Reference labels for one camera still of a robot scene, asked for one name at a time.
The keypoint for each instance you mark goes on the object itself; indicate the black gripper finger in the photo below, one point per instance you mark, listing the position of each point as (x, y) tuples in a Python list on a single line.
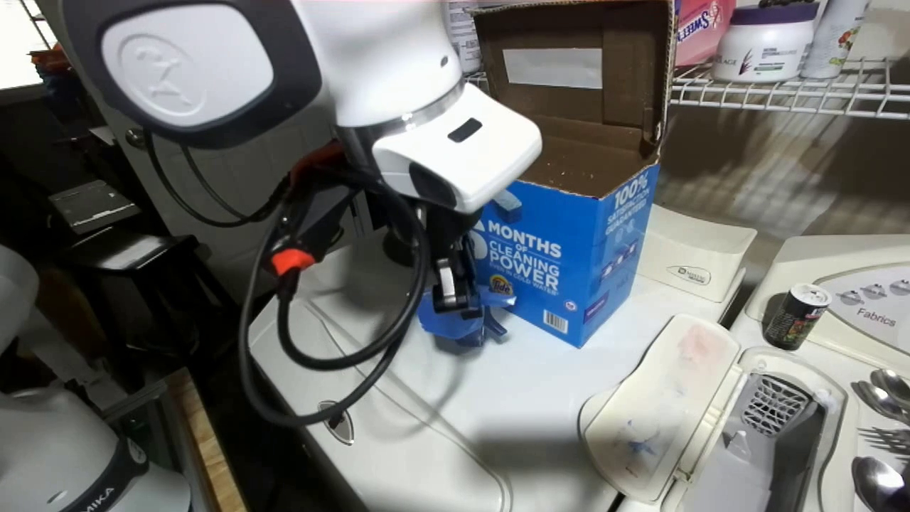
[(442, 288), (468, 285)]

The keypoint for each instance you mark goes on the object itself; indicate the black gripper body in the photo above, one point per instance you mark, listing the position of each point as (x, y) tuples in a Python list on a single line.
[(442, 231)]

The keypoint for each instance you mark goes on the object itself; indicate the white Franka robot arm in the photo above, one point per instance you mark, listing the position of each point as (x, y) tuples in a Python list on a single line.
[(378, 59)]

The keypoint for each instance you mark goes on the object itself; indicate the blue orange detergent box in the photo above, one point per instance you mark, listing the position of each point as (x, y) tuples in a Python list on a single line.
[(569, 265)]

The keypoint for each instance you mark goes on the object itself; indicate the black flat box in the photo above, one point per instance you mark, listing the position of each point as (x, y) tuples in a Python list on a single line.
[(95, 204)]

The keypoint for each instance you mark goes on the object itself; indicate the white washing machine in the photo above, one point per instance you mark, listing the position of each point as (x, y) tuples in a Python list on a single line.
[(492, 409)]

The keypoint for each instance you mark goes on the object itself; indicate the wooden floor plank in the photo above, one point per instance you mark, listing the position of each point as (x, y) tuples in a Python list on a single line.
[(208, 444)]

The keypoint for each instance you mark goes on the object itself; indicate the black stool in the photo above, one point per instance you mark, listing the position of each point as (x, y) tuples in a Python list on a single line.
[(144, 257)]

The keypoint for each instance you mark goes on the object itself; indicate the dark soda can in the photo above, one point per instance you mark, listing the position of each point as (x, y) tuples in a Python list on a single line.
[(793, 316)]

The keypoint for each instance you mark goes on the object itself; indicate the pink bottle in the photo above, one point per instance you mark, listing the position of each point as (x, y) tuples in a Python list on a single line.
[(702, 29)]

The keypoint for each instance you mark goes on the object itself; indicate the white tub purple lid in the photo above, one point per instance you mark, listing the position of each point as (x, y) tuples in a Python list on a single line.
[(764, 48)]

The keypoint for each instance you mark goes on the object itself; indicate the white dryer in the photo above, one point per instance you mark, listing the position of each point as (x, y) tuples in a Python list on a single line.
[(855, 314)]

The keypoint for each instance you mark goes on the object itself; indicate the metal fork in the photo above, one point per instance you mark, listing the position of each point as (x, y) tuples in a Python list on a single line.
[(884, 443)]

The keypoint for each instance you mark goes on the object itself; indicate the large metal spoon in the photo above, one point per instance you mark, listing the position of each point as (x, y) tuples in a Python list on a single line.
[(877, 480)]

